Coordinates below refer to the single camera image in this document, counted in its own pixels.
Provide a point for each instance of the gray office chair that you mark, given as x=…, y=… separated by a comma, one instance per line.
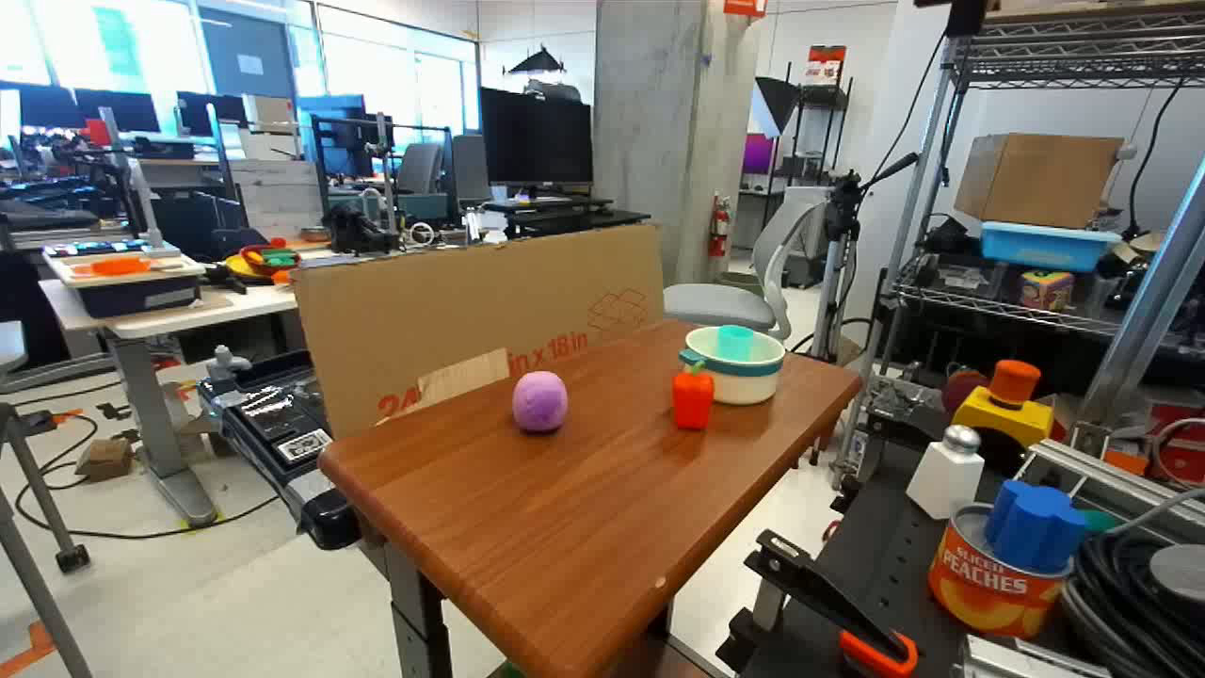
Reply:
x=727, y=303

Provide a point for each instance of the colourful toy pile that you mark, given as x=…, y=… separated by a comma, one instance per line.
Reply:
x=257, y=264

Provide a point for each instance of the brown cardboard panel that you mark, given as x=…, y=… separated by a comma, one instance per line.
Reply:
x=440, y=316

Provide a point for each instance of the dark tray with orange item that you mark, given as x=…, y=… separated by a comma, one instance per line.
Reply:
x=125, y=279

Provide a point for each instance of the dark red ball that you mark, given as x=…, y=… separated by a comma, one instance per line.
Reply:
x=961, y=391

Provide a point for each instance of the blue plastic bin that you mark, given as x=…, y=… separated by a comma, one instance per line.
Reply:
x=1050, y=247

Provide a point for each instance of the black camera tripod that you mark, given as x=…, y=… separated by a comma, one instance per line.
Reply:
x=839, y=220

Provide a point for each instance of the yellow toy block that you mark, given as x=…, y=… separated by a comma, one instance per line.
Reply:
x=1002, y=415

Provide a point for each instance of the purple box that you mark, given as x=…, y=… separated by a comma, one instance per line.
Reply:
x=757, y=151

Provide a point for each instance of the white shaker bottle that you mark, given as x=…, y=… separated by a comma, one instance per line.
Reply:
x=944, y=475

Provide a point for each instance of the purple plush toy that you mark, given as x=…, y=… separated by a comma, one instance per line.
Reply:
x=539, y=402

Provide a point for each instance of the red fire extinguisher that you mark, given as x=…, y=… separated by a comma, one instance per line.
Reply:
x=718, y=232

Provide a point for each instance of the white desk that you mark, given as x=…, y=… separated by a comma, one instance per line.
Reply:
x=151, y=327

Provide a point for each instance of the white and teal bowl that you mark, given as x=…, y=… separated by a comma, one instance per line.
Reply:
x=745, y=376

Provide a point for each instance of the small colourful cube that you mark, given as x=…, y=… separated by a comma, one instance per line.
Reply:
x=1050, y=292

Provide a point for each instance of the small brown floor box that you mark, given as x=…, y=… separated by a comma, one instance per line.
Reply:
x=108, y=458

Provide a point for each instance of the black storage shelf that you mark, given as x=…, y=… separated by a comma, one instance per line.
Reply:
x=803, y=125

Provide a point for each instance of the orange toy cylinder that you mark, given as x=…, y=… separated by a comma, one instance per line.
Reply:
x=1016, y=384

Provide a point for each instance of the gray stand leg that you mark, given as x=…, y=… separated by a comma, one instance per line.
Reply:
x=38, y=497

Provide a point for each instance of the aluminium extrusion post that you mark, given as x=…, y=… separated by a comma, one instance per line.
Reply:
x=1149, y=303

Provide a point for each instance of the gray table leg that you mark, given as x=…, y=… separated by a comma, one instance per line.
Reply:
x=417, y=616

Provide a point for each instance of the orange peaches can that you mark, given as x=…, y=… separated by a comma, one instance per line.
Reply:
x=993, y=597

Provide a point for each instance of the brown cardboard box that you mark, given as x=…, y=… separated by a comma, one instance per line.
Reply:
x=1036, y=180

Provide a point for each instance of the orange toy pepper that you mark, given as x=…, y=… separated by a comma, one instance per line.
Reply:
x=696, y=402

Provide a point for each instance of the black computer monitor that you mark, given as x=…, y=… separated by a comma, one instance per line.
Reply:
x=534, y=139

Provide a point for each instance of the black labelled control box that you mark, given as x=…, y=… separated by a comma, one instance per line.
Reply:
x=278, y=421

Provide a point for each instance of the blue plastic gear piece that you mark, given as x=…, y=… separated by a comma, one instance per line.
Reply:
x=1036, y=529

